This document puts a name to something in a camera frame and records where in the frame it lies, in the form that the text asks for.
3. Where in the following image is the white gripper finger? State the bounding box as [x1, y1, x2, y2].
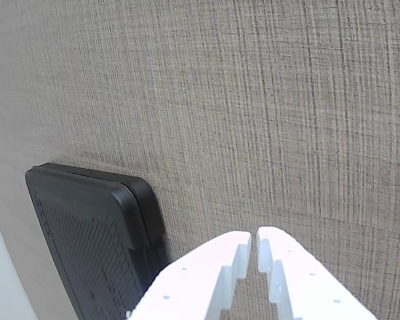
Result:
[256, 226, 378, 320]
[125, 230, 253, 320]

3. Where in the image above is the black flat plastic case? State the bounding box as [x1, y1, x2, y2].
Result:
[24, 162, 171, 320]

